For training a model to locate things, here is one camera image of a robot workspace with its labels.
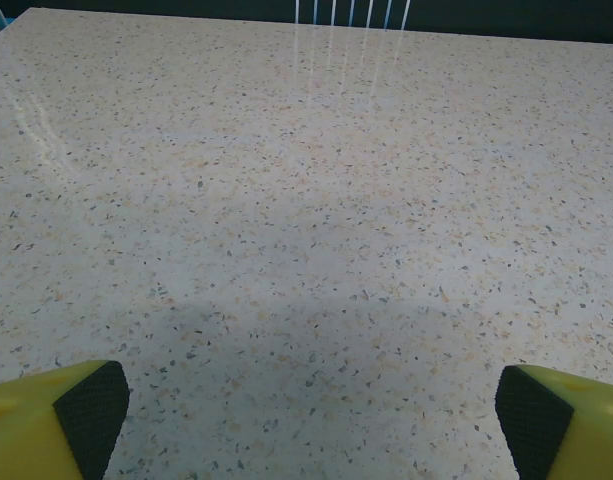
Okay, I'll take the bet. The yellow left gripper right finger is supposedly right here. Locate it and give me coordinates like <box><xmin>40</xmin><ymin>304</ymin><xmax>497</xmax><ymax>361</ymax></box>
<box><xmin>492</xmin><ymin>363</ymin><xmax>613</xmax><ymax>480</ymax></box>

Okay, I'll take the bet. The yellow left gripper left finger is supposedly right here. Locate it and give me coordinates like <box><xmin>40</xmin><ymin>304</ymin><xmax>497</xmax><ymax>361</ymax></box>
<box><xmin>0</xmin><ymin>359</ymin><xmax>131</xmax><ymax>480</ymax></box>

